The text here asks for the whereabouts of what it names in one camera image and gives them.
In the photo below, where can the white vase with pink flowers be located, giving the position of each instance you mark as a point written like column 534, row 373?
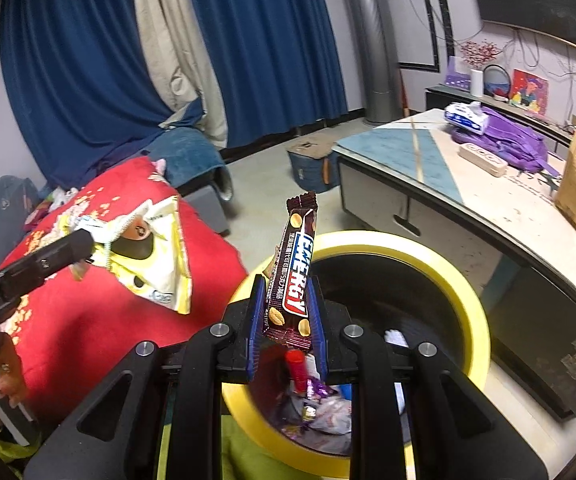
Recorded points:
column 476, row 85

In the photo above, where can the beige curtain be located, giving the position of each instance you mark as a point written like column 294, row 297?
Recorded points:
column 178, row 60

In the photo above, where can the blue white tissue pack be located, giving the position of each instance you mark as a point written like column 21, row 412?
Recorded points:
column 463, row 116

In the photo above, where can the white plush toy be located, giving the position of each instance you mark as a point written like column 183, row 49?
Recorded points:
column 63, row 197

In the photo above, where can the dark television cabinet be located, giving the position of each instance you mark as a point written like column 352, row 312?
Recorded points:
column 435, row 95

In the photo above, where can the red floral blanket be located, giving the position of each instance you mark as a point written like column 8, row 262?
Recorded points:
column 118, row 350

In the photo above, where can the purple tissue box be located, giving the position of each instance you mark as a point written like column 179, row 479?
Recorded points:
column 455, row 79

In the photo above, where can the narrow blue curtain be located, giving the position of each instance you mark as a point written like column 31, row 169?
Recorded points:
column 268, row 50

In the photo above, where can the blue sofa cover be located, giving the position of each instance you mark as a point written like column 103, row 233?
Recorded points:
column 188, row 152

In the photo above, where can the round framed ornament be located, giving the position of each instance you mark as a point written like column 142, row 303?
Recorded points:
column 497, row 82

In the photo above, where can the white blue coffee table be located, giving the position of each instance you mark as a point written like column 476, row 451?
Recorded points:
column 393, row 145

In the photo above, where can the wide blue curtain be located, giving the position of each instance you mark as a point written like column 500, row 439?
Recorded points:
column 78, row 70

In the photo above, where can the colourful painting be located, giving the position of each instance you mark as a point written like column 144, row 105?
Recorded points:
column 528, row 91

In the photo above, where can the silver tower air conditioner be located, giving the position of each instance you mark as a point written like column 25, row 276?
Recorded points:
column 370, row 50

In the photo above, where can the yellow white snack bag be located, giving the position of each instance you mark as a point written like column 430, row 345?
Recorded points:
column 163, row 260

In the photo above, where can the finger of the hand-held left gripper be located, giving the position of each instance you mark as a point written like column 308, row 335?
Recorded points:
column 53, row 255

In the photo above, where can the white power strip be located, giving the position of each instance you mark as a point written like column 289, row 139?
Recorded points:
column 483, row 159

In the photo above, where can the brown energy bar wrapper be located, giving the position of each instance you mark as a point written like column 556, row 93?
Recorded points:
column 290, row 280

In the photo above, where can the purple backpack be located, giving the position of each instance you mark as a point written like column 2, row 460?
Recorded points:
column 513, row 140

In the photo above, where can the yellow rimmed trash bin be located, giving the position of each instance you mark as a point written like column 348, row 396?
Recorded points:
column 448, row 280

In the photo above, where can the white printed plastic bag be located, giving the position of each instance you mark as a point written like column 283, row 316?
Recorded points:
column 333, row 417

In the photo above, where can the blue storage stool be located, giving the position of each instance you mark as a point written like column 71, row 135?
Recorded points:
column 308, row 170

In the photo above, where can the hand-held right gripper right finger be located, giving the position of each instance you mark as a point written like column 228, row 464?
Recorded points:
column 318, row 345

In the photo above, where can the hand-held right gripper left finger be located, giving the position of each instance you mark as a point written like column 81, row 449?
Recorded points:
column 257, row 330

